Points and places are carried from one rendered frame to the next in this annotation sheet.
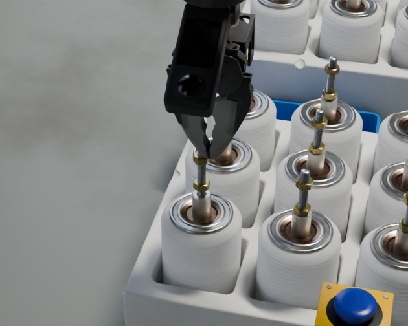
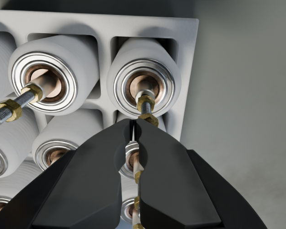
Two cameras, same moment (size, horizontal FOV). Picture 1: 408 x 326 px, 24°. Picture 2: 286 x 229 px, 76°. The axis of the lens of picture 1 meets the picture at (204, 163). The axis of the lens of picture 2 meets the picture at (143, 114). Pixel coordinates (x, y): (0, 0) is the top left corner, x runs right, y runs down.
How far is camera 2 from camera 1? 0.92 m
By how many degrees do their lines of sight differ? 25
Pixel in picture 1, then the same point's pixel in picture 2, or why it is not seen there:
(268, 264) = (73, 48)
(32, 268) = (242, 95)
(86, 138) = not seen: hidden behind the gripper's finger
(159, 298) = (167, 18)
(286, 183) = (80, 141)
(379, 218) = (7, 126)
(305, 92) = not seen: hidden behind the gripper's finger
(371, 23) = not seen: outside the picture
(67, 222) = (226, 128)
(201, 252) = (135, 47)
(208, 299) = (126, 25)
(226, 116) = (82, 176)
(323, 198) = (46, 131)
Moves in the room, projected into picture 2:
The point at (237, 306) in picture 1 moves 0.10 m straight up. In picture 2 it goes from (101, 22) to (82, 23)
